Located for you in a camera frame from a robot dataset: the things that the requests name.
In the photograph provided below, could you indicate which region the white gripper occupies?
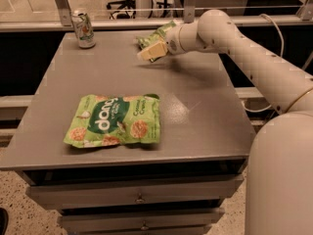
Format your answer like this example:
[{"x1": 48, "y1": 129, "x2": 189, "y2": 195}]
[{"x1": 137, "y1": 26, "x2": 183, "y2": 61}]

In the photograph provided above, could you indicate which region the green jalapeno chip bag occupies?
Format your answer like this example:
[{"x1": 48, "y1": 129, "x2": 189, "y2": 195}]
[{"x1": 137, "y1": 21, "x2": 176, "y2": 51}]

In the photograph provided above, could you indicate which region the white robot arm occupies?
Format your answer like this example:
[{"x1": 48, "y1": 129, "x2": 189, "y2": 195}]
[{"x1": 138, "y1": 10, "x2": 313, "y2": 235}]

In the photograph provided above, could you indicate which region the green rice chip bag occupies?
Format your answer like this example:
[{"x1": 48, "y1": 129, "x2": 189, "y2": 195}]
[{"x1": 64, "y1": 94, "x2": 160, "y2": 148}]

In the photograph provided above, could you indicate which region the black office chair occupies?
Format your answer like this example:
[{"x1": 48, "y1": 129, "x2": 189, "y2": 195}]
[{"x1": 105, "y1": 0, "x2": 174, "y2": 21}]

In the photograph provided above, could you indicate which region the white green soda can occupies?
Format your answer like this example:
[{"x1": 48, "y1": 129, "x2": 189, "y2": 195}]
[{"x1": 71, "y1": 10, "x2": 96, "y2": 49}]

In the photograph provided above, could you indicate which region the grey metal railing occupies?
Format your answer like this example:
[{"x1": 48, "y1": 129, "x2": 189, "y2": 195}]
[{"x1": 0, "y1": 0, "x2": 312, "y2": 32}]

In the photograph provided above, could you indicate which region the grey drawer cabinet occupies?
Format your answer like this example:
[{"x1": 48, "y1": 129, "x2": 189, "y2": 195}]
[{"x1": 1, "y1": 31, "x2": 254, "y2": 235}]

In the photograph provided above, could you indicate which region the top grey drawer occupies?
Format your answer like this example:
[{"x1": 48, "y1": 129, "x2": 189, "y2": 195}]
[{"x1": 26, "y1": 174, "x2": 244, "y2": 210}]

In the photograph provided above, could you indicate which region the grey drawer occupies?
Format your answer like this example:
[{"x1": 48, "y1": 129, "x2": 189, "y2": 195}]
[
  {"x1": 26, "y1": 174, "x2": 244, "y2": 210},
  {"x1": 60, "y1": 208, "x2": 224, "y2": 233}
]

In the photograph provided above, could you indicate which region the black shoe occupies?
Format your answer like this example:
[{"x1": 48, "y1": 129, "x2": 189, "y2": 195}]
[{"x1": 0, "y1": 208, "x2": 9, "y2": 235}]

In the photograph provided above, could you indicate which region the white cable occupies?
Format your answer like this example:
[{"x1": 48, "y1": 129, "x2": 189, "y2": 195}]
[{"x1": 242, "y1": 13, "x2": 286, "y2": 114}]

